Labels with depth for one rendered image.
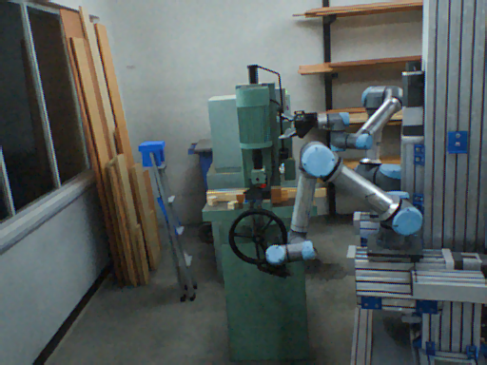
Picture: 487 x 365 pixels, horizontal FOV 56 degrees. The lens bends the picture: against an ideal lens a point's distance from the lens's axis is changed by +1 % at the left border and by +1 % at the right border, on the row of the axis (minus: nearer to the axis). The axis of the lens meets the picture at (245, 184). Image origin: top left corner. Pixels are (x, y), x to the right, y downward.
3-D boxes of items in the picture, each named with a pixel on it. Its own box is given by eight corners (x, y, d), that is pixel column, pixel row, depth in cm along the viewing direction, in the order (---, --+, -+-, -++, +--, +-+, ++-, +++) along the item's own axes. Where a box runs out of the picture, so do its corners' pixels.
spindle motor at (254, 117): (238, 150, 235) (233, 89, 227) (242, 144, 252) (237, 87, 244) (272, 148, 233) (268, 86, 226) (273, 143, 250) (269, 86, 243)
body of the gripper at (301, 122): (292, 110, 224) (317, 108, 223) (293, 122, 232) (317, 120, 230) (293, 123, 220) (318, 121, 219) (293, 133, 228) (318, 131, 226)
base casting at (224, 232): (219, 244, 241) (218, 228, 239) (231, 210, 297) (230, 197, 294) (303, 240, 236) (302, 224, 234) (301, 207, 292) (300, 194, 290)
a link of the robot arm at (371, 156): (374, 188, 240) (385, 84, 234) (350, 184, 251) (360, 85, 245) (386, 187, 248) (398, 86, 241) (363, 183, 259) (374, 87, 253)
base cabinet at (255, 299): (230, 361, 258) (219, 244, 241) (240, 308, 314) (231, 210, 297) (310, 360, 254) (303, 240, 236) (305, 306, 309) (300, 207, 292)
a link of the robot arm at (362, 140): (418, 100, 235) (368, 157, 214) (399, 100, 244) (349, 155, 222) (413, 80, 230) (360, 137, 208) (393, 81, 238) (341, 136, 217)
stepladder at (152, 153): (175, 304, 329) (135, 147, 300) (180, 288, 354) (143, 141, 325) (197, 301, 329) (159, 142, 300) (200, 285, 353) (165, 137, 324)
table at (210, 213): (199, 228, 230) (197, 217, 228) (208, 209, 259) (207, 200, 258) (319, 222, 223) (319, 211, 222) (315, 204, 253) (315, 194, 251)
